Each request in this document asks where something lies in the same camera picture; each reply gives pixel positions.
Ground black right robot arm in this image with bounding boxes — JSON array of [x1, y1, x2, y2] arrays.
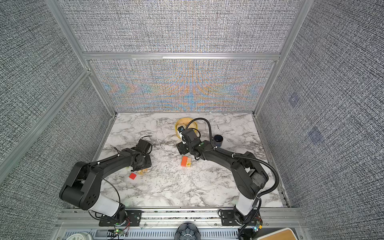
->
[[177, 127, 280, 225]]

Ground dark blue mug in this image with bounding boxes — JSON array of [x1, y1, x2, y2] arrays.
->
[[213, 135, 224, 148]]

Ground white clock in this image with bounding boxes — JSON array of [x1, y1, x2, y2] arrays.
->
[[66, 232, 93, 240]]

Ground wooden board corner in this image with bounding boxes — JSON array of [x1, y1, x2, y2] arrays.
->
[[257, 228, 298, 240]]

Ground patterned natural wood block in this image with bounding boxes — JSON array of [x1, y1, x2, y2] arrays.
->
[[138, 169, 148, 175]]

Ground red wood block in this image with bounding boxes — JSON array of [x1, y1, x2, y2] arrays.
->
[[129, 173, 137, 180]]

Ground black round knob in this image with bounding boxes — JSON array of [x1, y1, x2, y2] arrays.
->
[[174, 223, 201, 240]]

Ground orange wood block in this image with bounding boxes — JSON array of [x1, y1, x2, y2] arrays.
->
[[181, 156, 188, 167]]

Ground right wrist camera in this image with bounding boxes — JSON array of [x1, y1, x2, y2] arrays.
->
[[177, 126, 185, 134]]

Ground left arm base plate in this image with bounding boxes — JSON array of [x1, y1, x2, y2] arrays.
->
[[99, 210, 143, 227]]

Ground aluminium front rail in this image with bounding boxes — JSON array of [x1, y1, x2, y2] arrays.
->
[[54, 207, 307, 230]]

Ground yellow bamboo steamer basket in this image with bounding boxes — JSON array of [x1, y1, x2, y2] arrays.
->
[[175, 118, 198, 139]]

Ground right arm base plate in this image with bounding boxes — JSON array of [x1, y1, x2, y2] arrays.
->
[[218, 208, 260, 226]]

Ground plain natural wood block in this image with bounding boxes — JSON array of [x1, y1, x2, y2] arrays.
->
[[186, 158, 192, 168]]

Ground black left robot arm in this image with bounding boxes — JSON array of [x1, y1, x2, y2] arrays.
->
[[59, 138, 153, 227]]

